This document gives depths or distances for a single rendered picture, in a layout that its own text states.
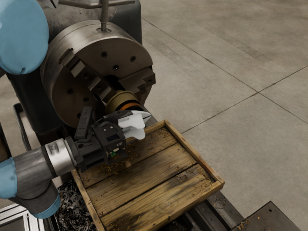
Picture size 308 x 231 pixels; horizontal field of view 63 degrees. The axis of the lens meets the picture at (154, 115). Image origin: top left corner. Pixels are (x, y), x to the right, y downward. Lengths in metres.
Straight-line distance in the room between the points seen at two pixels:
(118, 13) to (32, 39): 0.47
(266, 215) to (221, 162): 1.30
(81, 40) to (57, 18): 0.15
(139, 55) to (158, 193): 0.39
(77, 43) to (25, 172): 0.32
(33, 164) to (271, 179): 1.67
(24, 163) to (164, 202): 0.37
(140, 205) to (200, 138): 1.40
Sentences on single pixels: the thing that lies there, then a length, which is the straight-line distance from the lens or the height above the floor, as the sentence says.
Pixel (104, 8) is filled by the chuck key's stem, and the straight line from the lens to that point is 0.68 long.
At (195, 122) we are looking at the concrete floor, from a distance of 2.18.
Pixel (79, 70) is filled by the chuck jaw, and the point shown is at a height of 1.19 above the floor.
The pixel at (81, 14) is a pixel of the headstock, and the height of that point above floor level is 1.23.
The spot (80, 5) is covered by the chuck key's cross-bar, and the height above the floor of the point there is 1.32.
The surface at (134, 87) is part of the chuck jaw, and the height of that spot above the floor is 1.10.
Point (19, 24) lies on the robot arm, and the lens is 0.40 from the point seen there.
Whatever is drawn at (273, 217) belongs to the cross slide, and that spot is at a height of 0.97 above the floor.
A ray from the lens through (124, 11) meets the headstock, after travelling 0.86.
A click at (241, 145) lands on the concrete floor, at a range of 2.10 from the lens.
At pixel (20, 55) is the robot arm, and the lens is 0.41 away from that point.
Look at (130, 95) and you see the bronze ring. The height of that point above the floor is 1.11.
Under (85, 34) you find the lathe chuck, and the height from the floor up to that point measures 1.24.
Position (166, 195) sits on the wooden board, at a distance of 0.74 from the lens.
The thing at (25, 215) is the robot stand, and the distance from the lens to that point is 1.59.
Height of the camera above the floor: 1.53
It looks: 44 degrees down
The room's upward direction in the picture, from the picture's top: straight up
